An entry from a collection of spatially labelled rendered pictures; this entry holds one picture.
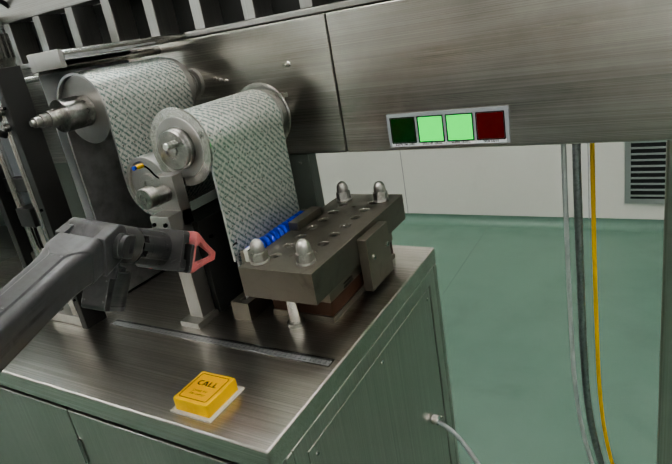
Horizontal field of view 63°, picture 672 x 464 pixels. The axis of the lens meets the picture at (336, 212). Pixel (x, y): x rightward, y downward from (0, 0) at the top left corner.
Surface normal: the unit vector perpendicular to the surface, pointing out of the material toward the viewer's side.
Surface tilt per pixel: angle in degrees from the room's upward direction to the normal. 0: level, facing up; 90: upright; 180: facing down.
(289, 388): 0
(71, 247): 18
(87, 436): 90
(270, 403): 0
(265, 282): 90
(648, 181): 90
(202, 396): 0
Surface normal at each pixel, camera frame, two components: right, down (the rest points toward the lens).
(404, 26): -0.48, 0.36
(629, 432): -0.17, -0.93
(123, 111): 0.87, 0.05
